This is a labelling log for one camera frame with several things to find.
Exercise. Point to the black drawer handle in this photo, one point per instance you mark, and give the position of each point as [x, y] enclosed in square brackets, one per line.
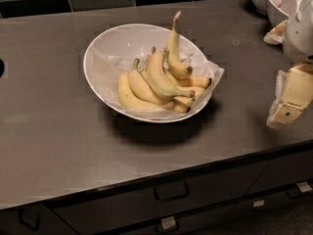
[29, 219]
[160, 230]
[294, 193]
[171, 192]

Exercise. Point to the large white oval bowl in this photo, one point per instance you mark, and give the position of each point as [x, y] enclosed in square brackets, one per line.
[137, 35]

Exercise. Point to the white label drawer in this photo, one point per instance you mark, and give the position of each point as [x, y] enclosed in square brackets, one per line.
[304, 187]
[168, 223]

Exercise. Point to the left black drawer handle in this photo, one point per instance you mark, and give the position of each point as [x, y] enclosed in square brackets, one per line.
[29, 219]

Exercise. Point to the upright yellow banana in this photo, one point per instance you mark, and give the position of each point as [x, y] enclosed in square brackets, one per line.
[176, 66]

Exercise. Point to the white label right drawer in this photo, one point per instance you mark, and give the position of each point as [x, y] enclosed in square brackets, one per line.
[304, 187]

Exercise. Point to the middle black drawer handle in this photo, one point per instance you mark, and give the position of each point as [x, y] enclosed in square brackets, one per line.
[171, 192]

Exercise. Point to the right black drawer handle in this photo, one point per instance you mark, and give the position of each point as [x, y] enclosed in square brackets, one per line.
[294, 193]

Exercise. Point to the lower hidden yellow banana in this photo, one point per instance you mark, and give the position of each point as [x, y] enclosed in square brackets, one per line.
[184, 104]

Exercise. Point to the small white drawer label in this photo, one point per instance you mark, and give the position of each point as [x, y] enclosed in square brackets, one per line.
[258, 203]

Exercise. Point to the middle yellow banana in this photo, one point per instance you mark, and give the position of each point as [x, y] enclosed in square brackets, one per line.
[141, 87]

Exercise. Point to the right rear yellow banana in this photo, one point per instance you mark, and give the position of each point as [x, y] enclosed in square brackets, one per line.
[199, 81]

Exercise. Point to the white label lower drawer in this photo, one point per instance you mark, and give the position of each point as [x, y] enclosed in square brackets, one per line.
[168, 223]

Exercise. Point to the lower black drawer handle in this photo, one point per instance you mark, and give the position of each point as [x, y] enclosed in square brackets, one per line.
[160, 230]

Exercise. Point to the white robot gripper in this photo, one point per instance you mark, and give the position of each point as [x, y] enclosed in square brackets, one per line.
[300, 33]

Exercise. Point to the left outer yellow banana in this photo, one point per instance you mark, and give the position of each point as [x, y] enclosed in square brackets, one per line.
[129, 100]

